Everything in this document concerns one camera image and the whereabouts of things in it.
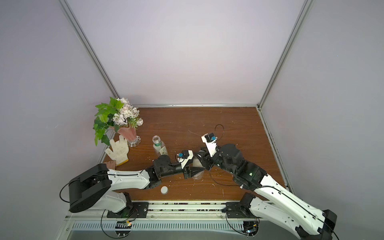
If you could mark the aluminium front rail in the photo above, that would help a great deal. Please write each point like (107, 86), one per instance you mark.
(166, 210)

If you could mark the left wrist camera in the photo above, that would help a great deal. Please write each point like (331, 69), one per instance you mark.
(185, 157)

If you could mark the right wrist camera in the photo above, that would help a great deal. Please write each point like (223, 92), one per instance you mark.
(211, 143)

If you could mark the pink brush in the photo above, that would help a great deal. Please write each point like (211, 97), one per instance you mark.
(111, 164)

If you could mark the pink glass vase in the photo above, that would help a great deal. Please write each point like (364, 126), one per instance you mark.
(129, 134)

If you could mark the labelled clear plastic bottle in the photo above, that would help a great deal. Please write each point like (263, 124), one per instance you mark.
(159, 146)

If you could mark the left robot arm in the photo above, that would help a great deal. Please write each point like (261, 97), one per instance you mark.
(99, 186)

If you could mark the left electronics board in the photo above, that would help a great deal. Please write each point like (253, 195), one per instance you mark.
(123, 229)

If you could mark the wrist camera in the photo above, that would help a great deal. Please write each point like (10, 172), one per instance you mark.
(185, 157)
(211, 143)

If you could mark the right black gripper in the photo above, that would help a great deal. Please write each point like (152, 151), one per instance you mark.
(206, 159)

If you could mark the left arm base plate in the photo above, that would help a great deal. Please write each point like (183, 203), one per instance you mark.
(135, 210)

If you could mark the artificial flower bouquet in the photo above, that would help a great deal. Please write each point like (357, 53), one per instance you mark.
(114, 115)

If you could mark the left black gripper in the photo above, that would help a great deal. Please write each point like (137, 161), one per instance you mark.
(186, 171)

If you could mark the white bottle cap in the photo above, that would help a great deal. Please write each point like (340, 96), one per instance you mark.
(164, 190)

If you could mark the electronics board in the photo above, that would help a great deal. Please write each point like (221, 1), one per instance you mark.
(123, 229)
(250, 228)

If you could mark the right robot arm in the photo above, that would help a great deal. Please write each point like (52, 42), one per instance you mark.
(267, 199)

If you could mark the right electronics board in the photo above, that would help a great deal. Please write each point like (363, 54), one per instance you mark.
(250, 228)

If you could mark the white knitted work glove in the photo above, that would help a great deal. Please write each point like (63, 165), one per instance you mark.
(118, 151)

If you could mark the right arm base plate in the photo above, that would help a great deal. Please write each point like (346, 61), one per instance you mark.
(235, 210)

